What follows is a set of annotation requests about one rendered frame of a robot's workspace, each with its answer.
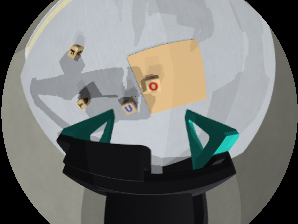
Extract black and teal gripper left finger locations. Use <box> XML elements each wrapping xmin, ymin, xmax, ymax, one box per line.
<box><xmin>60</xmin><ymin>109</ymin><xmax>115</xmax><ymax>143</ymax></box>

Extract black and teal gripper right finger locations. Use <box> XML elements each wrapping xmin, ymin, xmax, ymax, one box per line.
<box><xmin>185</xmin><ymin>109</ymin><xmax>239</xmax><ymax>170</ymax></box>

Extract tan flat mat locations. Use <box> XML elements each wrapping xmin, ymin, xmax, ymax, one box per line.
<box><xmin>127</xmin><ymin>39</ymin><xmax>207</xmax><ymax>114</ymax></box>

